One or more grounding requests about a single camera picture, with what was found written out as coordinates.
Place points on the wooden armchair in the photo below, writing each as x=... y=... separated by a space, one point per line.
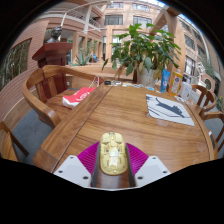
x=36 y=100
x=218 y=133
x=6 y=143
x=205 y=96

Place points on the white sculpture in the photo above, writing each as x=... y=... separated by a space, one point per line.
x=201 y=70

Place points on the dark red wooden pedestal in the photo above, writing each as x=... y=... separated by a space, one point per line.
x=53 y=58

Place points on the green agave plant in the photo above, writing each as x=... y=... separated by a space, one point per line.
x=81 y=60

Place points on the wooden planter box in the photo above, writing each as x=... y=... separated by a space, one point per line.
x=90 y=70

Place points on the blue tube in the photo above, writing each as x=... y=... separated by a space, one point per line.
x=164 y=81

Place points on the dark bust statue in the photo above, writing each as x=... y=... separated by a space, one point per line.
x=54 y=35

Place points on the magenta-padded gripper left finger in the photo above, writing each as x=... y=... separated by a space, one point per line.
x=75 y=170

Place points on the yellow computer mouse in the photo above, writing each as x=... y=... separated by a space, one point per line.
x=113 y=155

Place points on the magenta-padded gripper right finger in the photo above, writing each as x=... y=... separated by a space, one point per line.
x=151 y=170

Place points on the green potted plant, white pot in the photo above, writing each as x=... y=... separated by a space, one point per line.
x=143 y=50

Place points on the red and white bag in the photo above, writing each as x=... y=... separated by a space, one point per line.
x=78 y=97

